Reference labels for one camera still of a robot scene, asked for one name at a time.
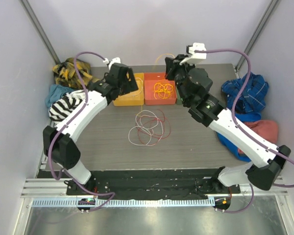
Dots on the yellow plaid cloth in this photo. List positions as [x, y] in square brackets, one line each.
[65, 74]

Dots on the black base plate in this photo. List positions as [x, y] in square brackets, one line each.
[173, 184]

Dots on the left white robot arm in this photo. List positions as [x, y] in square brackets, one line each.
[60, 141]

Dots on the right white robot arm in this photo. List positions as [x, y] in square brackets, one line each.
[265, 165]

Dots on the left aluminium frame post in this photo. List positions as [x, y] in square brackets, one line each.
[39, 29]

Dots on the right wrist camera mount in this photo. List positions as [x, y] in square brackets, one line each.
[196, 54]

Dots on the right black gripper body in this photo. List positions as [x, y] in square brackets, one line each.
[181, 73]

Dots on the blue plaid cloth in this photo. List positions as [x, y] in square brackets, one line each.
[252, 99]

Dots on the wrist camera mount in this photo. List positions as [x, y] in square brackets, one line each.
[109, 63]
[196, 54]

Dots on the teal cloth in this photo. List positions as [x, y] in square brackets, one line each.
[55, 93]

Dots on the right aluminium frame post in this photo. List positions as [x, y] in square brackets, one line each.
[264, 20]

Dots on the red plastic bin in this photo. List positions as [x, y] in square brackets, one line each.
[158, 90]

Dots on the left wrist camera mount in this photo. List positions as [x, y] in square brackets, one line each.
[109, 63]

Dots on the white slotted cable duct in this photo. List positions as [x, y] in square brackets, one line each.
[82, 202]

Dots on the bright blue cloth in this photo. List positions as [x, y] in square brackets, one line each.
[249, 120]

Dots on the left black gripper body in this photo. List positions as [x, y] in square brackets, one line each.
[122, 85]

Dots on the black white striped cloth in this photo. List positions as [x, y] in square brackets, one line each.
[62, 108]

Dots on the yellow plastic bin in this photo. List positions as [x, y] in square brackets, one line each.
[134, 98]

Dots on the salmon red cloth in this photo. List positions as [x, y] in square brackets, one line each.
[267, 129]

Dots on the aluminium frame post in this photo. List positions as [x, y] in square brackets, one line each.
[264, 20]
[39, 29]

